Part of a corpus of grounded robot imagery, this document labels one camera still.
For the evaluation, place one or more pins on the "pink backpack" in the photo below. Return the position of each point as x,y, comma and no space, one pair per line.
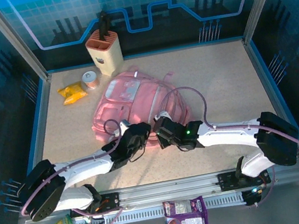
142,101

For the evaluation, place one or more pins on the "black electronics box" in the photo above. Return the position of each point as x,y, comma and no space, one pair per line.
95,221
251,198

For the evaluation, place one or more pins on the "aluminium table side rail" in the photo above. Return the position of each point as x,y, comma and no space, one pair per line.
256,64
44,101

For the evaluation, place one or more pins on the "beige knife block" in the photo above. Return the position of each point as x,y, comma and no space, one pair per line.
108,58

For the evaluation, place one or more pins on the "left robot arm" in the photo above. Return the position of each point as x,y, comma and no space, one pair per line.
84,170

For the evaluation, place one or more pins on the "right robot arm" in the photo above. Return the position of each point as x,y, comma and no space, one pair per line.
228,133

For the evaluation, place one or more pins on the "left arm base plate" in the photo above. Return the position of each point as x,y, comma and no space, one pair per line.
112,202

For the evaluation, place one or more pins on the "aluminium front beam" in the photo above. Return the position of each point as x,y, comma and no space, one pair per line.
166,190

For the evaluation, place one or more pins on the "purple snack packet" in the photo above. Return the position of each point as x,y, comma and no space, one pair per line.
186,221

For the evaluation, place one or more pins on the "yellow snack packet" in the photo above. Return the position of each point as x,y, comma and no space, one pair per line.
72,92

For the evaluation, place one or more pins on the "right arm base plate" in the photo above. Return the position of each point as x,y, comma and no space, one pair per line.
225,181

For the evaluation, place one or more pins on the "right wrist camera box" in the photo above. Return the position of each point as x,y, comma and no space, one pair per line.
163,115

